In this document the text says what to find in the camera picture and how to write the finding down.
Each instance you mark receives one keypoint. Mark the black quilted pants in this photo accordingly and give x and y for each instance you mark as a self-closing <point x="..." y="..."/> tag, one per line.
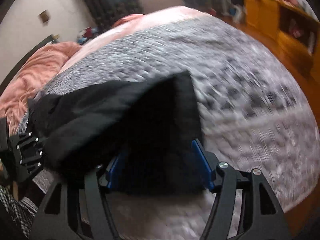
<point x="148" y="125"/>

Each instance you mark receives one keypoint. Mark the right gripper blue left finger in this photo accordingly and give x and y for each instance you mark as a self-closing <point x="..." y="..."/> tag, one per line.
<point x="111" y="172"/>

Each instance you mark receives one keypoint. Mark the checkered shirt sleeve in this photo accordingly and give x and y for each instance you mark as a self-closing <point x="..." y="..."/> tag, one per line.
<point x="17" y="216"/>

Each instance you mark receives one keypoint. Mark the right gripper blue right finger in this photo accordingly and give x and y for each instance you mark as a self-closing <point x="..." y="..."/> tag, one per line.
<point x="206" y="162"/>

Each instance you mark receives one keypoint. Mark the orange wooden cabinet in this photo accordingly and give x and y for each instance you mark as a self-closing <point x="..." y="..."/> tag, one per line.
<point x="294" y="31"/>

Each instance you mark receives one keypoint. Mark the small wall switch box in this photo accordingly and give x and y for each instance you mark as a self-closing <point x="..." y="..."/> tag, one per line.
<point x="44" y="17"/>

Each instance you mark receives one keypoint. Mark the pink pillow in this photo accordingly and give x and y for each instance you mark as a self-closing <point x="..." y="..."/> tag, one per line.
<point x="127" y="19"/>

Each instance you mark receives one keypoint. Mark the cluttered nightstand items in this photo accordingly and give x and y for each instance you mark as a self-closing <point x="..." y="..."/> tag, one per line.
<point x="86" y="35"/>

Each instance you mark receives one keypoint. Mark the black bed headboard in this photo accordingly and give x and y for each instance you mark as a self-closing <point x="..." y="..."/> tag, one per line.
<point x="51" y="39"/>

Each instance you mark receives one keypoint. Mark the pink fleece blanket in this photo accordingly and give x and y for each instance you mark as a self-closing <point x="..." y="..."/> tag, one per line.
<point x="39" y="69"/>

